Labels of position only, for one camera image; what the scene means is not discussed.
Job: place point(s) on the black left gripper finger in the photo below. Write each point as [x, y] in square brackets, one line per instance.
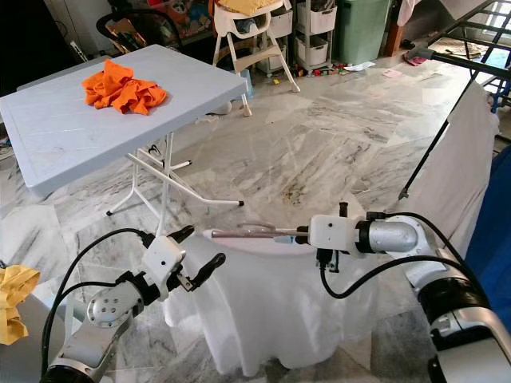
[181, 233]
[207, 270]

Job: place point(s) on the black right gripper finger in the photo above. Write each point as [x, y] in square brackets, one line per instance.
[297, 230]
[297, 240]

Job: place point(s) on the pink clothes hanger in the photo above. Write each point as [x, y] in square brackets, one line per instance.
[247, 234]

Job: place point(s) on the white shirt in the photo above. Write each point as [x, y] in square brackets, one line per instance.
[271, 311]

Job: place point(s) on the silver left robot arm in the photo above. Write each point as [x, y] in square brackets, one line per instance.
[108, 307]

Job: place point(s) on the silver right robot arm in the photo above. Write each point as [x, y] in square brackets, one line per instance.
[391, 237]

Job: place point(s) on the grey folding table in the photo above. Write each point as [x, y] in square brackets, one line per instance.
[112, 128]

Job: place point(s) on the orange cloth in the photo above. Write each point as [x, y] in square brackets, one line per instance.
[120, 89]

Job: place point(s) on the black clothes drying rack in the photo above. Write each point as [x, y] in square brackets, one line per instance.
[439, 134]

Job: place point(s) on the yellow garment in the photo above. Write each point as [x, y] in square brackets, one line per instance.
[16, 303]

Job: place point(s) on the large white garment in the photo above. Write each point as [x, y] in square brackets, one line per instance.
[463, 159]

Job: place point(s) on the white paper sheet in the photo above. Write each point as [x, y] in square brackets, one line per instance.
[359, 66]

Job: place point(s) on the white storage trolley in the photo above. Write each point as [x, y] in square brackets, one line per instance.
[311, 48]

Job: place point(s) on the pale blue plastic chair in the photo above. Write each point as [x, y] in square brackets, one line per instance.
[16, 363]

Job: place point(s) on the cream baby high chair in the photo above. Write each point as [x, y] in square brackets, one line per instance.
[247, 40]

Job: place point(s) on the pink slippers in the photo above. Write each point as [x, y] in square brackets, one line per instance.
[413, 59]

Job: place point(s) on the green plastic storage bin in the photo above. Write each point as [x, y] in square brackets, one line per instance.
[363, 32]

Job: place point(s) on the black television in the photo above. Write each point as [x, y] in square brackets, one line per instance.
[28, 44]

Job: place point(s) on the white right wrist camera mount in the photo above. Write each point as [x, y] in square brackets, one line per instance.
[334, 234]

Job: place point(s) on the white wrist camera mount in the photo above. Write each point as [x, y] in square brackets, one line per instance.
[334, 234]
[164, 259]

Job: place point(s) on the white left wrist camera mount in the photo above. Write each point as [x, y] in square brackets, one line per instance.
[164, 259]

